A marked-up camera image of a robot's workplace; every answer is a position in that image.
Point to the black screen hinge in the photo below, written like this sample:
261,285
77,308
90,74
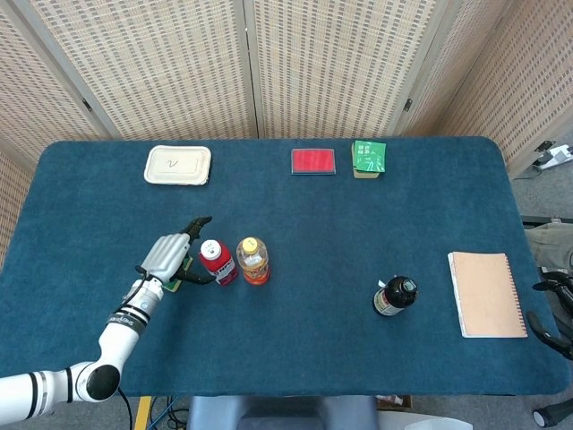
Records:
407,105
87,105

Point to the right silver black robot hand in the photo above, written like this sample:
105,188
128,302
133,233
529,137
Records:
546,333

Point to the woven folding screen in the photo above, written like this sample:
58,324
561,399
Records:
179,67

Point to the black metal bar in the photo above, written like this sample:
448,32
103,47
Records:
544,220

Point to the black wheeled base leg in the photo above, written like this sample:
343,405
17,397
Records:
557,410

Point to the green paper packet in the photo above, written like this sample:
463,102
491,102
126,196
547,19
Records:
369,156

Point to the grey robot torso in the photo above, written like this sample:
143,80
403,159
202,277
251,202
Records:
277,416

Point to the green yellow scrub sponge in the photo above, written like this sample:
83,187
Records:
172,286

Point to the white lidded lunch box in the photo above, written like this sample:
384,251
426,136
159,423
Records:
177,165

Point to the small cardboard box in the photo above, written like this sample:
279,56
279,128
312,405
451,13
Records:
394,401

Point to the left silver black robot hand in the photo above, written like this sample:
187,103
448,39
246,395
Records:
165,257

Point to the tan spiral notebook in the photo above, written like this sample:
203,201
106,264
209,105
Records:
485,295

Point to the orange iced tea bottle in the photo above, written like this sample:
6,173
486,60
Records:
255,266

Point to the red NFC juice bottle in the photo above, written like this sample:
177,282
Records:
221,266

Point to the white power strip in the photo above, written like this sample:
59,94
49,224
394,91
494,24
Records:
557,157

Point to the blue table cloth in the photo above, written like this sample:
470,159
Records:
313,349

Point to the khaki trouser leg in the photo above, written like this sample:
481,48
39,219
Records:
550,244

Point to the red ink pad box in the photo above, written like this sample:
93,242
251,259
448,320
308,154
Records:
313,161

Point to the dark brown tea bottle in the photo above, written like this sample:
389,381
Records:
396,295

